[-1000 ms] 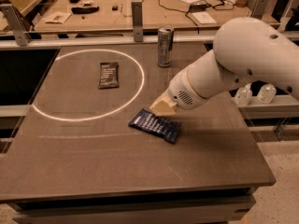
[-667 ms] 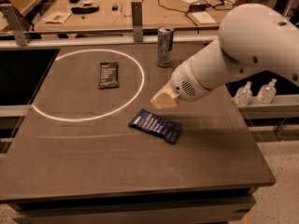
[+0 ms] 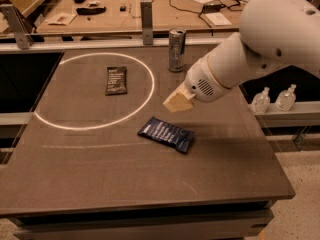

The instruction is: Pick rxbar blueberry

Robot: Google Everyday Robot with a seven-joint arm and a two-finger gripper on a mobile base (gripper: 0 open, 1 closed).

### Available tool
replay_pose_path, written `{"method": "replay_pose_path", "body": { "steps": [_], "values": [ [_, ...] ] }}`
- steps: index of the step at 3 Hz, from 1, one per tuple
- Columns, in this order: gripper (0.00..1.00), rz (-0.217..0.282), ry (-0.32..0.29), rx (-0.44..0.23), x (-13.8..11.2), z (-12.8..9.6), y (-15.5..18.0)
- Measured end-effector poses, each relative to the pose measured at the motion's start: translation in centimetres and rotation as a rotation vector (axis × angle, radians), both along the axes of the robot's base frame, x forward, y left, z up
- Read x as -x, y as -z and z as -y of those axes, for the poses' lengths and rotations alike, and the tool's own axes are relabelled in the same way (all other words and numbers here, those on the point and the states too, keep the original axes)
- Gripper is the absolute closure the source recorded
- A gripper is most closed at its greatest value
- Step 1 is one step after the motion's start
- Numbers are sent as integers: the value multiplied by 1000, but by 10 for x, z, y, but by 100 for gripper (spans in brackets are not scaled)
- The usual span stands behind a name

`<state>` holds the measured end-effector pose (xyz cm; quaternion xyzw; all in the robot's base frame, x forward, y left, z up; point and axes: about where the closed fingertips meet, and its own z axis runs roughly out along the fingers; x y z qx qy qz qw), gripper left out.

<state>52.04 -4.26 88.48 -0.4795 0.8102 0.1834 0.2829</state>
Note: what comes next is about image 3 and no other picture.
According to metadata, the yellow foam padded gripper finger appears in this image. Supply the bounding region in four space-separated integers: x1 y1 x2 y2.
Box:
163 83 195 112

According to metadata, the blue rxbar blueberry wrapper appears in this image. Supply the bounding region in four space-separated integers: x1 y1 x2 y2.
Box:
138 117 194 154

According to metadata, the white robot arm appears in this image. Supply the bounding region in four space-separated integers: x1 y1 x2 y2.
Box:
164 0 320 112

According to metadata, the black rxbar wrapper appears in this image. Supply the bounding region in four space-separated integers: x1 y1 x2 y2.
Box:
105 66 127 95

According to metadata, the silver blue drink can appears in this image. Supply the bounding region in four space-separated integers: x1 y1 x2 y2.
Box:
169 28 186 72

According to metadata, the white circle tape marking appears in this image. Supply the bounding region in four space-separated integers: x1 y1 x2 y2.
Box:
35 52 155 131

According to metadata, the clear sanitizer bottle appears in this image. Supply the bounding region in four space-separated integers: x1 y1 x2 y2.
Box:
275 84 296 111
251 87 270 114

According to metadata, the white paper card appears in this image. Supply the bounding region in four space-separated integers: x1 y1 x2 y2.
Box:
206 12 231 26

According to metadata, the black power adapter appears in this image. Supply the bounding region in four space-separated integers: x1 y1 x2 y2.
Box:
203 3 224 13

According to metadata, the small black block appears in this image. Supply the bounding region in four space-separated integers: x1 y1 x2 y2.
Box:
120 5 127 11

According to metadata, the black handheld device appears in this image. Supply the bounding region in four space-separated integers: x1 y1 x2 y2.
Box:
76 7 107 16

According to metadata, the beige envelope paper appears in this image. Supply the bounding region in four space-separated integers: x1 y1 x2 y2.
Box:
46 12 76 26

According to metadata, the middle metal bracket post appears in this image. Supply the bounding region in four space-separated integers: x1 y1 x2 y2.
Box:
140 1 153 45

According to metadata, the metal bracket post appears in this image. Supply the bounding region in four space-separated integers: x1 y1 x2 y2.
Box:
0 4 33 50
140 1 153 45

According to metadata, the black cable on desk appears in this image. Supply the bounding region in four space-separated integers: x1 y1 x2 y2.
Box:
168 0 249 29

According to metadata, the left metal bracket post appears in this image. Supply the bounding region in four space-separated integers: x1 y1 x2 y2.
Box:
0 4 33 50

